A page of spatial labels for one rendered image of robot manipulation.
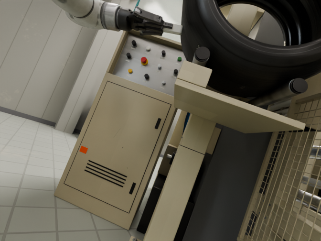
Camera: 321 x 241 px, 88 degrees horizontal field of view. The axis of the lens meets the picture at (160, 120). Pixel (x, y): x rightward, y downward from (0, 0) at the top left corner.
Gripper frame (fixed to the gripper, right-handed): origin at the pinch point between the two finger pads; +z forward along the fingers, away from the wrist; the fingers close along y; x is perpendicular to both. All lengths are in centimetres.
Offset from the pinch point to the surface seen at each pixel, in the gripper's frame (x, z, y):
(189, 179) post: 56, 22, 27
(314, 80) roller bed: -2, 65, 19
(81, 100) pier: 10, -177, 246
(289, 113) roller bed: 15, 57, 19
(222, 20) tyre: 2.8, 15.3, -11.8
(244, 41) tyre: 7.7, 22.5, -11.7
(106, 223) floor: 100, -18, 49
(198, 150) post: 41, 23, 27
